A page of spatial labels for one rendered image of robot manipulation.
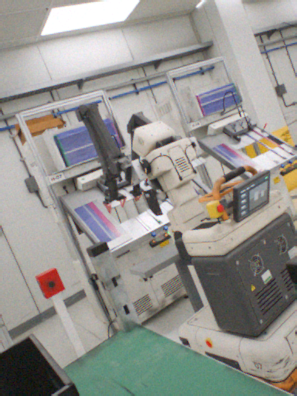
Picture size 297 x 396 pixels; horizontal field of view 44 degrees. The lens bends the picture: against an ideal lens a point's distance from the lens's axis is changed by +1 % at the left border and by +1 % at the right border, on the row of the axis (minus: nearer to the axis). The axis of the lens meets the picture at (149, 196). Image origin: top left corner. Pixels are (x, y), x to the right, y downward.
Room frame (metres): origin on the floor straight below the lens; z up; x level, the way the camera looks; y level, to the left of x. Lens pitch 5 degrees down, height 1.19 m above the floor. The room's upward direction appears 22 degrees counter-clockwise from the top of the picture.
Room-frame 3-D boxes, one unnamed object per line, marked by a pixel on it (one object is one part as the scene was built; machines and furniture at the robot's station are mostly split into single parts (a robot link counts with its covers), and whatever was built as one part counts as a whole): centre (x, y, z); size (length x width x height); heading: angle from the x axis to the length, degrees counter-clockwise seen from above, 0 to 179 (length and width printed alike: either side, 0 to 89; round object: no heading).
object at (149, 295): (3.12, 0.41, 0.31); 0.70 x 0.65 x 0.62; 118
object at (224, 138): (3.65, -0.97, 0.65); 1.01 x 0.73 x 1.29; 28
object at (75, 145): (3.04, 0.30, 1.52); 0.51 x 0.13 x 0.27; 118
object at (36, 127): (3.25, 0.53, 1.82); 0.68 x 0.30 x 0.20; 118
